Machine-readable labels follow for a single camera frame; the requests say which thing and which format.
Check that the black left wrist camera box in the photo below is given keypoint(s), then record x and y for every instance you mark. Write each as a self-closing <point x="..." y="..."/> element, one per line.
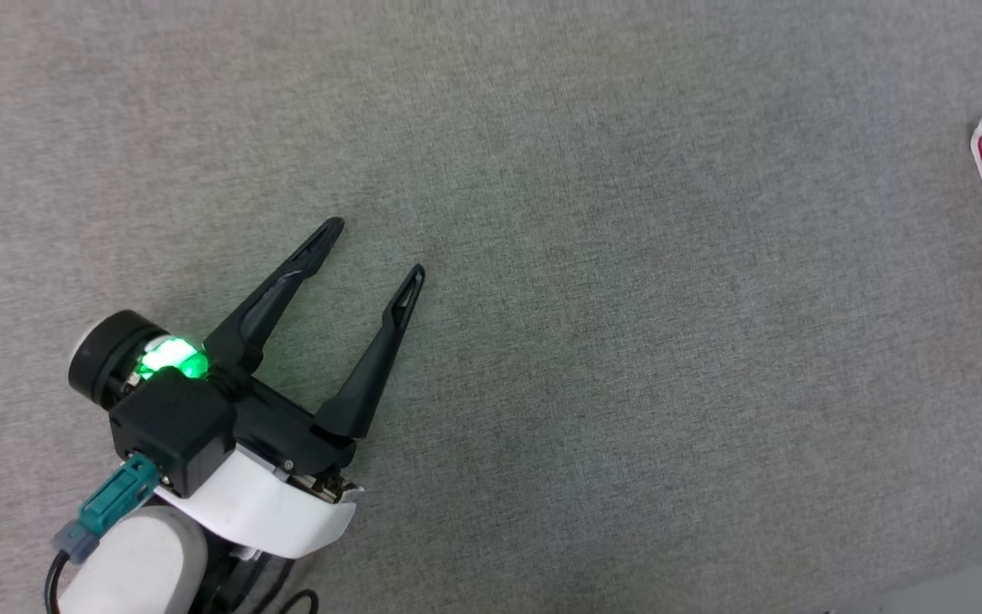
<point x="171" y="431"/>

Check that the grey fabric sofa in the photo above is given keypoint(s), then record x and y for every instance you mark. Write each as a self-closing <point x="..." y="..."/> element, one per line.
<point x="627" y="256"/>

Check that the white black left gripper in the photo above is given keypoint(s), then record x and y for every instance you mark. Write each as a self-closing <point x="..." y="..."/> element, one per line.
<point x="286" y="512"/>

